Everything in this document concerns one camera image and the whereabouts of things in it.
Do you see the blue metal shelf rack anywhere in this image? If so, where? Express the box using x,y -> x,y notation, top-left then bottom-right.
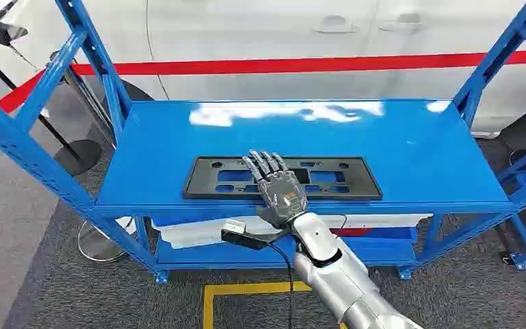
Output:
0,0 -> 526,286

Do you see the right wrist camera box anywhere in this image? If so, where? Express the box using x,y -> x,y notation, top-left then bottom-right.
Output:
221,219 -> 291,251

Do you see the black plastic plate frame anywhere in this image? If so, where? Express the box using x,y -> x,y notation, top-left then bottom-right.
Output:
182,156 -> 384,201

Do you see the chrome ring stanchion base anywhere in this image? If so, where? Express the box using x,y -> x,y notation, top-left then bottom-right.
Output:
77,217 -> 138,264

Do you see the black car mirror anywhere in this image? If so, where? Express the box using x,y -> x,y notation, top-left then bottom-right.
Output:
0,0 -> 29,47

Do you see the red barrier belt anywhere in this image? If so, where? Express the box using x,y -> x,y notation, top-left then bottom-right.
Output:
0,49 -> 526,114

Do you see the white sheet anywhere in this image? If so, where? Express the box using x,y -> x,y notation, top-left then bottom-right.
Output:
151,213 -> 434,250

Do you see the black stanchion with round base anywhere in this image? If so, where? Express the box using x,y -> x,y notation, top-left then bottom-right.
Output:
0,40 -> 103,177

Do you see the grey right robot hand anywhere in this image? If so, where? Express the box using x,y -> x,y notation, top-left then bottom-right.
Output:
242,149 -> 310,230

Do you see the yellow floor tape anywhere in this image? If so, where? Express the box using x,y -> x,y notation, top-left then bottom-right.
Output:
202,280 -> 350,329

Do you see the black camera cable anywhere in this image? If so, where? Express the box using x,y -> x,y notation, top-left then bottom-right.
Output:
266,241 -> 297,329

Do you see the white car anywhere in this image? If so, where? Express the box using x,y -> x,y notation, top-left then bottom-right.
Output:
0,0 -> 526,151

